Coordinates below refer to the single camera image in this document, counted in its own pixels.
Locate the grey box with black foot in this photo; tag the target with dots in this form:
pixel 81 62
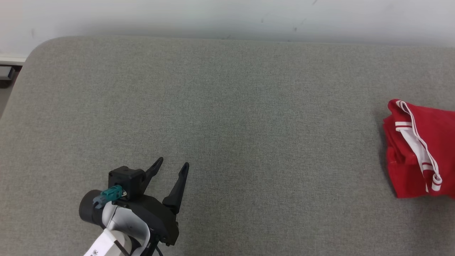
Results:
pixel 5 74

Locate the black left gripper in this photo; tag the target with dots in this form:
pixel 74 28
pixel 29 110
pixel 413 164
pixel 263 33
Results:
pixel 156 217

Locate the red basketball jersey white sleeves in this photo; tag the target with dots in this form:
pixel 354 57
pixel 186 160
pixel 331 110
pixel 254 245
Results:
pixel 435 122

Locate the white paper tag left arm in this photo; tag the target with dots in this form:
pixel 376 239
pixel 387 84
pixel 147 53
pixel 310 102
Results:
pixel 103 245

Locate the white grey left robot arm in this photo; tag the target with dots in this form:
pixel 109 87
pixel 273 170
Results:
pixel 90 211

